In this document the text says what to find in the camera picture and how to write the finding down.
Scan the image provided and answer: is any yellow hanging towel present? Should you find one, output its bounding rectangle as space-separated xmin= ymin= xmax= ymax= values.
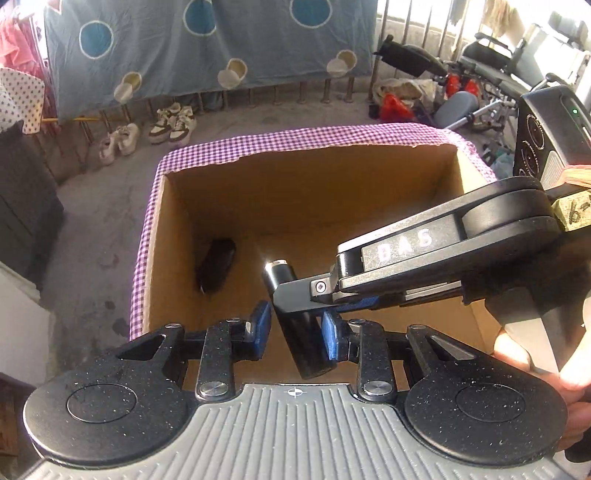
xmin=484 ymin=0 xmax=526 ymax=36

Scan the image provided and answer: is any red plastic item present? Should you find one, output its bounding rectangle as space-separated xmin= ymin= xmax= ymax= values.
xmin=444 ymin=73 xmax=479 ymax=96
xmin=380 ymin=93 xmax=415 ymax=123

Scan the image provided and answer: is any purple checkered tablecloth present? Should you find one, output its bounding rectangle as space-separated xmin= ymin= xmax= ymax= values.
xmin=129 ymin=123 xmax=499 ymax=341

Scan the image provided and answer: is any blue dotted bedsheet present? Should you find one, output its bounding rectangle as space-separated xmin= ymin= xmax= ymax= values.
xmin=43 ymin=0 xmax=378 ymax=123

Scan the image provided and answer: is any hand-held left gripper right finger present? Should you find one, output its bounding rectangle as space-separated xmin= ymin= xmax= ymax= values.
xmin=322 ymin=311 xmax=477 ymax=404

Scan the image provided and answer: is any black wheelchair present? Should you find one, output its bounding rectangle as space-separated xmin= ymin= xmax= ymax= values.
xmin=433 ymin=11 xmax=591 ymax=136

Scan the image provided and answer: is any white polka dot cloth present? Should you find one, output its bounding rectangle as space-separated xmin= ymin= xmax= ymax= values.
xmin=0 ymin=67 xmax=48 ymax=135

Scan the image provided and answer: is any white brown sneaker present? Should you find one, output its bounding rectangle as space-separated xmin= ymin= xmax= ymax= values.
xmin=169 ymin=106 xmax=198 ymax=143
xmin=148 ymin=103 xmax=182 ymax=145

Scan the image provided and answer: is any person's right hand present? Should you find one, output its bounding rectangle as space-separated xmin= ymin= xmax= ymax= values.
xmin=492 ymin=331 xmax=591 ymax=454

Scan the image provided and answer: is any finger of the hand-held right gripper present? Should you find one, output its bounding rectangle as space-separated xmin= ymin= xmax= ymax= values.
xmin=323 ymin=282 xmax=462 ymax=315
xmin=271 ymin=271 xmax=341 ymax=320

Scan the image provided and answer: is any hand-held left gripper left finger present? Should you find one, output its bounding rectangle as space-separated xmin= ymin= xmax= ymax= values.
xmin=115 ymin=300 xmax=273 ymax=402

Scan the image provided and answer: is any black padded armrest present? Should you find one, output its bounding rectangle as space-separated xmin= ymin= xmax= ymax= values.
xmin=372 ymin=40 xmax=449 ymax=79

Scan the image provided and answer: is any grey round seat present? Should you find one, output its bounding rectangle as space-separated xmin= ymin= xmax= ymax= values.
xmin=435 ymin=90 xmax=479 ymax=131

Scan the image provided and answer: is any black oval case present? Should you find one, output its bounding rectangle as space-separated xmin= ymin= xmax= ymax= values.
xmin=196 ymin=237 xmax=238 ymax=294

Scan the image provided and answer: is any pink hanging garment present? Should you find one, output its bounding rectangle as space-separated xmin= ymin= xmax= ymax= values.
xmin=0 ymin=0 xmax=52 ymax=121

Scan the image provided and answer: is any black cylindrical tube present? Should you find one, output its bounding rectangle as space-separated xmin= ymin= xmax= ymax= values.
xmin=261 ymin=259 xmax=338 ymax=380

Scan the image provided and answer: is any brown cardboard box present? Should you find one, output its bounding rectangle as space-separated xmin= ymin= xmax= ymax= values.
xmin=139 ymin=143 xmax=505 ymax=385

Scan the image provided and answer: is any beige crumpled cloth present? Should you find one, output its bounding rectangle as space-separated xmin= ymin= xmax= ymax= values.
xmin=373 ymin=78 xmax=437 ymax=105

